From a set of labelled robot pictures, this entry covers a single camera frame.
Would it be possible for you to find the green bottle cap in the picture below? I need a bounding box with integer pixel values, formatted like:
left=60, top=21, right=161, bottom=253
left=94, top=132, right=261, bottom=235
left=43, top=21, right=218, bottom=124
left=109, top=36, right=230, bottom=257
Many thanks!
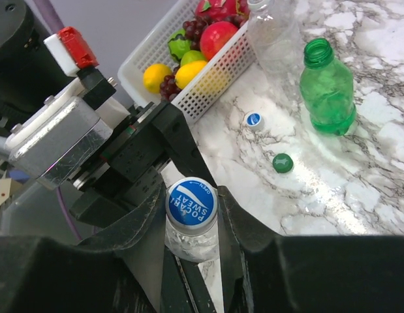
left=272, top=153, right=294, bottom=173

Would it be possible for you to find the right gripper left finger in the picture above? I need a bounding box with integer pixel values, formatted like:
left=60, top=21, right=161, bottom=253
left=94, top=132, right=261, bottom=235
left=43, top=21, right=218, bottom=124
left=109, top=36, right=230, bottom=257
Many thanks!
left=80, top=184, right=166, bottom=312

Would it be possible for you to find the blue white bottle cap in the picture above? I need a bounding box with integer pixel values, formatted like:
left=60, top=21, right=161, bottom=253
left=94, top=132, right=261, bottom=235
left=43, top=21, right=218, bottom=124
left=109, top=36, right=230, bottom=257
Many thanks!
left=245, top=112, right=264, bottom=131

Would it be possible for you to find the green pear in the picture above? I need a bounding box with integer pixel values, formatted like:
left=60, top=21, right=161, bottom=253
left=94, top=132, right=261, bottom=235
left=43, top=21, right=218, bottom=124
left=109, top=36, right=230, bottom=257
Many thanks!
left=180, top=50, right=207, bottom=67

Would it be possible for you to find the yellow lemon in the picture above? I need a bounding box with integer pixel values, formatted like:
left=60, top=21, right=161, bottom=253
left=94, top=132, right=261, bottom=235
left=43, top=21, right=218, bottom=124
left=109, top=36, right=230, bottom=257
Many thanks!
left=176, top=61, right=208, bottom=90

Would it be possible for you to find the green plastic bottle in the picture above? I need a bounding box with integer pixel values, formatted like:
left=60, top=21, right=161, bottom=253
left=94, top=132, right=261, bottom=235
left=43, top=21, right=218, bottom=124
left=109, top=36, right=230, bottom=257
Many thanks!
left=300, top=38, right=356, bottom=136

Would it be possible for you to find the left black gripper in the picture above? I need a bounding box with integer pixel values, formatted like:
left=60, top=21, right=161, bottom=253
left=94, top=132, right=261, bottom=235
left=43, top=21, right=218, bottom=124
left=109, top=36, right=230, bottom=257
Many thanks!
left=69, top=100, right=217, bottom=228

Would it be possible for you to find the basket grapes bunch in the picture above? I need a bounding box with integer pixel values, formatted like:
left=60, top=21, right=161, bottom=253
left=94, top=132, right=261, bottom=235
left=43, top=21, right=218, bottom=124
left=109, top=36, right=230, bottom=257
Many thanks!
left=160, top=66, right=181, bottom=101
left=183, top=12, right=249, bottom=51

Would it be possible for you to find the basket grapes lower bunch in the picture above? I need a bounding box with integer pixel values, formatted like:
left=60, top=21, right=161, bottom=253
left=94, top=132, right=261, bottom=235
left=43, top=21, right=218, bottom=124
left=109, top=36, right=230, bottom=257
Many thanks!
left=160, top=66, right=181, bottom=101

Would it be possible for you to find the red dragon fruit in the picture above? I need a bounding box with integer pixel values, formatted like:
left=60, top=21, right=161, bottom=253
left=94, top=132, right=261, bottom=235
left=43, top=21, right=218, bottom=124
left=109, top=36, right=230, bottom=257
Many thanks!
left=195, top=0, right=249, bottom=18

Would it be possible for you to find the clear bottle blue cap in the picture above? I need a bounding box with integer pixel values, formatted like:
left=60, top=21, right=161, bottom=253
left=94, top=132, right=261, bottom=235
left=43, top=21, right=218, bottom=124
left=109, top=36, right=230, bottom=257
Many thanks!
left=163, top=177, right=222, bottom=263

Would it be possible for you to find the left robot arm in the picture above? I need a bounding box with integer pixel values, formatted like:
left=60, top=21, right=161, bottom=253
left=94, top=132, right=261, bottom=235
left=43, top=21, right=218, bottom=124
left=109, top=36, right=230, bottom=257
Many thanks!
left=0, top=1, right=215, bottom=228

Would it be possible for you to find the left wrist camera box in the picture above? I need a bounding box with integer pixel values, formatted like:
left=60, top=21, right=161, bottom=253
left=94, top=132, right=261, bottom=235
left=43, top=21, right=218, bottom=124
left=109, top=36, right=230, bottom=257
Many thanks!
left=8, top=97, right=113, bottom=190

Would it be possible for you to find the green watermelon toy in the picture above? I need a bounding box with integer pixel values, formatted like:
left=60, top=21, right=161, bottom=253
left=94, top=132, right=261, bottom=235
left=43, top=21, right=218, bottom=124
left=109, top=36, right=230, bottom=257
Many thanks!
left=167, top=29, right=192, bottom=63

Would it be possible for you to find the red apple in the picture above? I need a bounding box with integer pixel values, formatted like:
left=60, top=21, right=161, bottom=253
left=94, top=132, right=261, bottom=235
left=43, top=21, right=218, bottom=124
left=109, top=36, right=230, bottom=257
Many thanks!
left=200, top=21, right=238, bottom=61

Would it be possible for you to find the white plastic basket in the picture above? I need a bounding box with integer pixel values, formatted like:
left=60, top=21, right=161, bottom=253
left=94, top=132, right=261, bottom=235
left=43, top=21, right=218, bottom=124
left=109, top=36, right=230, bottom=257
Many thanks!
left=118, top=1, right=255, bottom=123

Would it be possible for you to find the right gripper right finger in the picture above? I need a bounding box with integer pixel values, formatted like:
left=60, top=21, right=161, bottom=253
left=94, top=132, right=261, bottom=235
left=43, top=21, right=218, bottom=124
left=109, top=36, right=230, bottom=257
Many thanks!
left=218, top=186, right=287, bottom=312

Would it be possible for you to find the basket grapes upper bunch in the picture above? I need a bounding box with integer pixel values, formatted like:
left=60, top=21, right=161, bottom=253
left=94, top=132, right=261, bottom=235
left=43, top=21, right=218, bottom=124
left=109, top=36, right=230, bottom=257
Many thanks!
left=183, top=12, right=249, bottom=51

